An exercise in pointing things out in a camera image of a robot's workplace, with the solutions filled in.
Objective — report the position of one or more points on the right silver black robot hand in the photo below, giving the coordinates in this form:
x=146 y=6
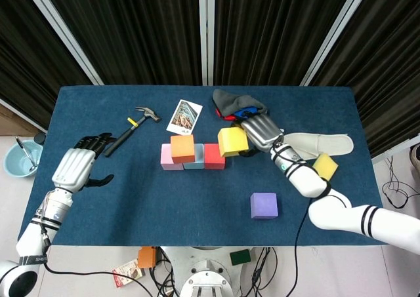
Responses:
x=262 y=131

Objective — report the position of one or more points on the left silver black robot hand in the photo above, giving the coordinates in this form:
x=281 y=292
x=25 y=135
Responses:
x=72 y=169

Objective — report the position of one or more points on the yellow foam cube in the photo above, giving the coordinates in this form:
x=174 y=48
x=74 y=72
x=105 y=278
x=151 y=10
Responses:
x=231 y=141

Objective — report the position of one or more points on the purple foam cube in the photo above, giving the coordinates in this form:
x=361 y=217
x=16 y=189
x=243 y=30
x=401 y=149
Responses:
x=264 y=206

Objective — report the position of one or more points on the orange foam cube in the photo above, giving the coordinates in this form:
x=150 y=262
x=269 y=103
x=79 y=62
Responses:
x=182 y=147

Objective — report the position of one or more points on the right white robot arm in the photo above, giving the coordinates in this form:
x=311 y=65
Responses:
x=344 y=211

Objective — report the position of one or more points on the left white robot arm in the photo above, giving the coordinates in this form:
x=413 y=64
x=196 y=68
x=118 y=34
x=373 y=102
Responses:
x=39 y=225

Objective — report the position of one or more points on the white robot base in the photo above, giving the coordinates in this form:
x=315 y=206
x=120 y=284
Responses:
x=206 y=270

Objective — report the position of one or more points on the grey cloth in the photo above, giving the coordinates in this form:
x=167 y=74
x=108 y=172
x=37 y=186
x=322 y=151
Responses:
x=229 y=102

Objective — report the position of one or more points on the small black round object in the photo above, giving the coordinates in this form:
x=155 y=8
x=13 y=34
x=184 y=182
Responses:
x=40 y=138

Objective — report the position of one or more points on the red disc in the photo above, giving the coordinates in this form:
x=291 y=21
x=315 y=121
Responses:
x=219 y=113

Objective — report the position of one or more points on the red foam cube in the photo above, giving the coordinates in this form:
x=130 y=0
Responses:
x=213 y=157

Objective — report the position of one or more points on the light blue bowl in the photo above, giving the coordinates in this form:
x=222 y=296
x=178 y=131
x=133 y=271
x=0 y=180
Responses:
x=14 y=162

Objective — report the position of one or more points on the white shoe insole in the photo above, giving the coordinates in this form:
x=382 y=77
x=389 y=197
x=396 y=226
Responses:
x=325 y=143

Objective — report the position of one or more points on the teal foam cube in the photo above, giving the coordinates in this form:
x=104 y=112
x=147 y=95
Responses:
x=198 y=162

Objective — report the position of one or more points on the yellow green sponge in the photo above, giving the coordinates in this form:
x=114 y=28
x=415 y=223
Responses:
x=328 y=164

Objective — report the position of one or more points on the white bordered photo card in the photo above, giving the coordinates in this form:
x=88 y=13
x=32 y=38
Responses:
x=183 y=117

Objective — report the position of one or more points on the pink foam cube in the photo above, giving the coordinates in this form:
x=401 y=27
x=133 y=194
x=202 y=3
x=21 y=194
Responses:
x=165 y=159

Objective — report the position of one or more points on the blue fabric table cover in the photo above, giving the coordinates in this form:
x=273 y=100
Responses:
x=164 y=205

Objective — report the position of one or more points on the black pleated curtain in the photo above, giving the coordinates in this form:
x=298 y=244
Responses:
x=279 y=31
x=26 y=64
x=387 y=64
x=131 y=31

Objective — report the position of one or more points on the orange box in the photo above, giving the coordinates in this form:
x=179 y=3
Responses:
x=147 y=257

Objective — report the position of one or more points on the red white snack packet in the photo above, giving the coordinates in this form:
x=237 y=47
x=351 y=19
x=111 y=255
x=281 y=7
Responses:
x=126 y=274

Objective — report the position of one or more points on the dark green box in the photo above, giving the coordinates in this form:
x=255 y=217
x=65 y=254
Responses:
x=240 y=257

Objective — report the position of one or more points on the white partition post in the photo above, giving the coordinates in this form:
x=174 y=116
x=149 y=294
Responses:
x=331 y=34
x=62 y=31
x=206 y=31

